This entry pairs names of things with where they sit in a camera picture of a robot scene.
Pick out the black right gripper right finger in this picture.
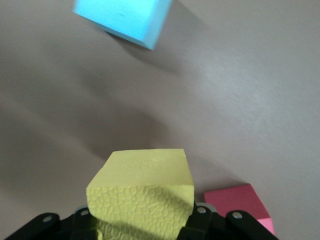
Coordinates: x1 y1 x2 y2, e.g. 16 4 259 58
178 204 214 240

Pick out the yellow foam block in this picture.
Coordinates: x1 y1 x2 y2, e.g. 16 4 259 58
85 148 196 240

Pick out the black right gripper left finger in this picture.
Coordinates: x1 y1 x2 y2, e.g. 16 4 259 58
71 206 100 240

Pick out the cyan foam block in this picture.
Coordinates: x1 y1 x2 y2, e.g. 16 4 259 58
72 0 173 51

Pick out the red foam block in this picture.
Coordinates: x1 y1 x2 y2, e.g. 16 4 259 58
203 183 276 236

